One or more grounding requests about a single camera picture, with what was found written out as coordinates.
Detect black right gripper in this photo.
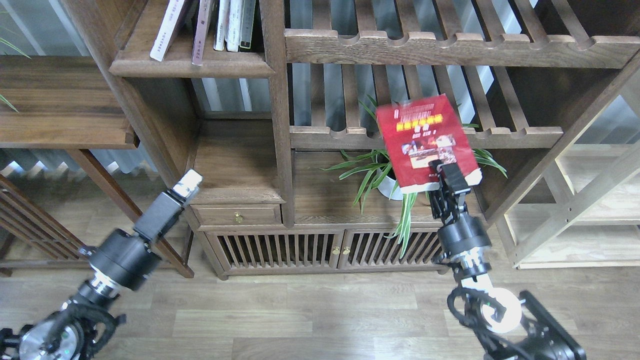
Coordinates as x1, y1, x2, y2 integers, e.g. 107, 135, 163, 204
429, 159, 492, 273

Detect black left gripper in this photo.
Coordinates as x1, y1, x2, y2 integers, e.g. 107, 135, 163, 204
80, 169, 203, 301

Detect red book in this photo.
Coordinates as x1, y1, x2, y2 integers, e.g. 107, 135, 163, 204
375, 95, 483, 194

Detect maroon book white characters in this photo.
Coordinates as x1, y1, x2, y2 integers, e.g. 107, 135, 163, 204
191, 0, 215, 66

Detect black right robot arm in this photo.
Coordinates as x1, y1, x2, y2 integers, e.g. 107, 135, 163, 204
429, 160, 586, 360

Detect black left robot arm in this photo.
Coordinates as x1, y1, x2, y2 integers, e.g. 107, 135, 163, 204
1, 169, 202, 360

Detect white plant pot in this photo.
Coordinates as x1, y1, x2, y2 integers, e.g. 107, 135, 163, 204
377, 170, 403, 201

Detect green spider plant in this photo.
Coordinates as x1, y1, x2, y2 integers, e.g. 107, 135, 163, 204
333, 100, 506, 256

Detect dark wooden bookshelf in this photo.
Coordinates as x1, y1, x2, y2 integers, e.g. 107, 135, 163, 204
62, 0, 639, 280

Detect dark wooden side table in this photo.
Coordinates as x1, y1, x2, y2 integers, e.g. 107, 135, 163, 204
0, 55, 195, 279

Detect dark upright book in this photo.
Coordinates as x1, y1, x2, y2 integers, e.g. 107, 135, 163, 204
238, 0, 258, 52

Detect green leaves at left edge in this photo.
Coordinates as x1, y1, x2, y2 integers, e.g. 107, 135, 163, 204
0, 25, 31, 113

